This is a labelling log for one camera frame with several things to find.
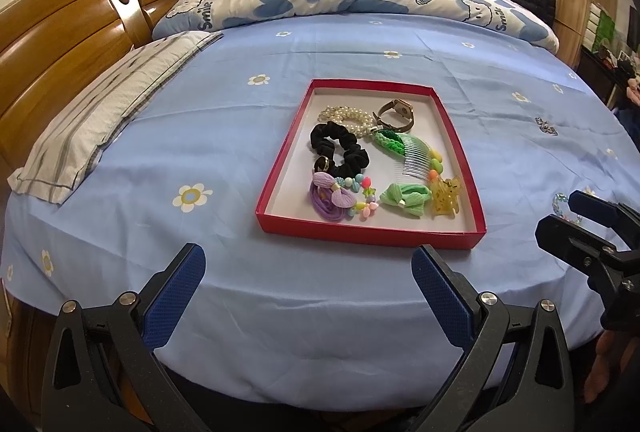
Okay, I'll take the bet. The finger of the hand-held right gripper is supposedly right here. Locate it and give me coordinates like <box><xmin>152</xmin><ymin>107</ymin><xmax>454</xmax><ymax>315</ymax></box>
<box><xmin>569</xmin><ymin>189</ymin><xmax>640</xmax><ymax>238</ymax></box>
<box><xmin>535</xmin><ymin>213</ymin><xmax>621</xmax><ymax>274</ymax></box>

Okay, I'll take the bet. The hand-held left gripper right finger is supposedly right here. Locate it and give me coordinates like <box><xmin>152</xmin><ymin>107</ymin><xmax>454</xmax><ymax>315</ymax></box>
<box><xmin>411</xmin><ymin>245</ymin><xmax>588</xmax><ymax>432</ymax></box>

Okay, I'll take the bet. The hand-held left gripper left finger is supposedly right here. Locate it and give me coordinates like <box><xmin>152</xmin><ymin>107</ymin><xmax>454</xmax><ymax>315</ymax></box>
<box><xmin>41</xmin><ymin>242</ymin><xmax>213</xmax><ymax>432</ymax></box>

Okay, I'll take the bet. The light blue bead bracelet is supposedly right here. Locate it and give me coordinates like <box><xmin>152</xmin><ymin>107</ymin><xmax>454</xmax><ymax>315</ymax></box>
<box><xmin>551</xmin><ymin>192</ymin><xmax>583</xmax><ymax>225</ymax></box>

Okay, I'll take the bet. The red shallow box tray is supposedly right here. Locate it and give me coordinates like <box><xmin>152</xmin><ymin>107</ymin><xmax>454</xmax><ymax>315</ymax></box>
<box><xmin>255</xmin><ymin>79</ymin><xmax>487</xmax><ymax>250</ymax></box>

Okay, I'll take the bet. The yellow claw hair clip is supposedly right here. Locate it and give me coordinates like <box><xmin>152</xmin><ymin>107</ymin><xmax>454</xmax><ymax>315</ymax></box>
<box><xmin>429</xmin><ymin>175</ymin><xmax>463</xmax><ymax>217</ymax></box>

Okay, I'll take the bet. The green bow hair tie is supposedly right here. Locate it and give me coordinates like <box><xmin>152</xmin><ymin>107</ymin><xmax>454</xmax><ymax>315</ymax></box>
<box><xmin>380</xmin><ymin>182</ymin><xmax>432</xmax><ymax>219</ymax></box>

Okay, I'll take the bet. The colourful bead bracelet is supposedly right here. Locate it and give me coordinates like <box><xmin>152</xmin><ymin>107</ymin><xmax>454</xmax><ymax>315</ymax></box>
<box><xmin>332</xmin><ymin>175</ymin><xmax>381</xmax><ymax>219</ymax></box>

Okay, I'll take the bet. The clear comb with colourful beads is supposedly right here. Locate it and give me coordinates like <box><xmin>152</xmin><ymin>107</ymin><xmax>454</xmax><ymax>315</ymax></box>
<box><xmin>395</xmin><ymin>135</ymin><xmax>445</xmax><ymax>185</ymax></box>

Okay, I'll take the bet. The purple hair tie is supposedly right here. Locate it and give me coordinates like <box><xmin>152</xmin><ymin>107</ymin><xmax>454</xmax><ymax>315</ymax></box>
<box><xmin>310</xmin><ymin>171</ymin><xmax>357</xmax><ymax>219</ymax></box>

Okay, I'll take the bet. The person's right hand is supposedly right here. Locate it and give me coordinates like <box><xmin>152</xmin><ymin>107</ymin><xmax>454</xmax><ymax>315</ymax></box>
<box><xmin>585</xmin><ymin>329</ymin><xmax>640</xmax><ymax>405</ymax></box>

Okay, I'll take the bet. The blue flowered bed sheet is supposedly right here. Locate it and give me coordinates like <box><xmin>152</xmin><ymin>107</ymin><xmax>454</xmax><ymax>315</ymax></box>
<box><xmin>0</xmin><ymin>12</ymin><xmax>640</xmax><ymax>413</ymax></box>

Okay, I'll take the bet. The gold wristwatch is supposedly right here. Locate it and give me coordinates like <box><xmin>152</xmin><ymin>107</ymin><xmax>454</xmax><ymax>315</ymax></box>
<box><xmin>372</xmin><ymin>98</ymin><xmax>418</xmax><ymax>133</ymax></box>

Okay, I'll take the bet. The striped grey white pillow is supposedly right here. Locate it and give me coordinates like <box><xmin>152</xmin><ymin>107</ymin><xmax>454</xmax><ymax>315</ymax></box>
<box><xmin>7</xmin><ymin>31</ymin><xmax>224</xmax><ymax>205</ymax></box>

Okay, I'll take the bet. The black scrunchie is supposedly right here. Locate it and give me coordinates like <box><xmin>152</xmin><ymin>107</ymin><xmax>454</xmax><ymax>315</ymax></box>
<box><xmin>310</xmin><ymin>122</ymin><xmax>371</xmax><ymax>178</ymax></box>

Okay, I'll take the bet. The wooden headboard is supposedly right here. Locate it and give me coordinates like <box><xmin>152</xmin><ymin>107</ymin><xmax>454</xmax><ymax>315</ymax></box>
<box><xmin>0</xmin><ymin>0</ymin><xmax>221</xmax><ymax>173</ymax></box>

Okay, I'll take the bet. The green braided hair tie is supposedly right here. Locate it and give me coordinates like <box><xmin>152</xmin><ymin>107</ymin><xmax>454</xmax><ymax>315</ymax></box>
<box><xmin>372</xmin><ymin>127</ymin><xmax>408</xmax><ymax>158</ymax></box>

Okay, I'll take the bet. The pearl bead bracelet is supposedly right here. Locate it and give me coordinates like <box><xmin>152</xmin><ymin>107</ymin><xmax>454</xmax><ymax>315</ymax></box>
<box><xmin>318</xmin><ymin>105</ymin><xmax>377</xmax><ymax>138</ymax></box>

